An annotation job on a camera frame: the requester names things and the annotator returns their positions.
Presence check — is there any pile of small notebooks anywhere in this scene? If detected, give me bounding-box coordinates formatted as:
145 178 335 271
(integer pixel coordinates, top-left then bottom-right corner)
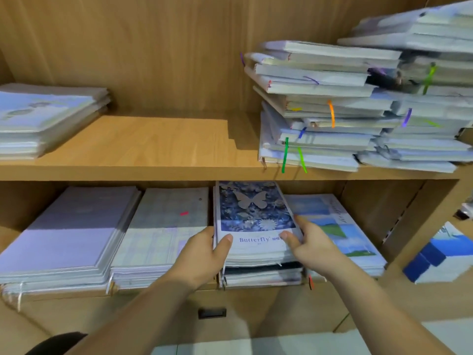
242 0 473 175

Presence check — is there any person's left forearm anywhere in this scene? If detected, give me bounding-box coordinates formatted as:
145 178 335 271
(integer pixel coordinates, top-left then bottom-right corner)
67 273 215 355

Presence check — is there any person's left hand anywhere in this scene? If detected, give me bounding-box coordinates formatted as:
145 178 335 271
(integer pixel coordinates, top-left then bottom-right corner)
166 227 235 290

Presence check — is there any large plain lilac notebook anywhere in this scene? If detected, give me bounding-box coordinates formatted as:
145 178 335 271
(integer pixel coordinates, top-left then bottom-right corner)
0 186 143 299

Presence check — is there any pastel grid pattern notebook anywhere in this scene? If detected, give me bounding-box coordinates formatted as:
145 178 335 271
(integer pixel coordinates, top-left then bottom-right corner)
109 187 211 290

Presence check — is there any person's right forearm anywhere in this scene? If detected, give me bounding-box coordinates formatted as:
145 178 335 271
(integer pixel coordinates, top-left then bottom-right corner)
325 261 473 355

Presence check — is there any dark blue script notebook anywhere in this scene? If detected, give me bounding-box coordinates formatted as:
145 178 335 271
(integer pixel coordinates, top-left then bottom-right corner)
220 262 305 288

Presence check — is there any stack of large blue notebooks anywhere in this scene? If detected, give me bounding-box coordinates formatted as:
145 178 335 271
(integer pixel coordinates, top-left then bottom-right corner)
0 83 112 160

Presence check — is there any small black shelf clip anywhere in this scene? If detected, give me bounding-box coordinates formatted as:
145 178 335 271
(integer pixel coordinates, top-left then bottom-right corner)
198 307 228 320

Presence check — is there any blue white small box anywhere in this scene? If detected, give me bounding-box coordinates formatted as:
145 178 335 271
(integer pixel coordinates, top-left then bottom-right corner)
403 221 473 284

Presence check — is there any person's black clothing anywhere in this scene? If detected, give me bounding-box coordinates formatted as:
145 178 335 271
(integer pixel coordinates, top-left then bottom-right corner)
26 332 88 355

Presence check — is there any person's right hand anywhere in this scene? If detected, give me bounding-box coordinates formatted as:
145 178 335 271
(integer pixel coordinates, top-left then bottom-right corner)
279 215 353 280

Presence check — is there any blue butterfly cover notebook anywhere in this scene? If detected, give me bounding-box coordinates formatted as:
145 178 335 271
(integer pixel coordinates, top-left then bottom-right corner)
213 181 304 268

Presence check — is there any wooden shelf unit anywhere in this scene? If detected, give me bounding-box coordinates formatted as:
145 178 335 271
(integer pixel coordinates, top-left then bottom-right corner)
0 0 473 345

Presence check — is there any green field picture notebook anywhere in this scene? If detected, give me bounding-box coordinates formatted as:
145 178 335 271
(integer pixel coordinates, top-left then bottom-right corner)
284 193 387 280

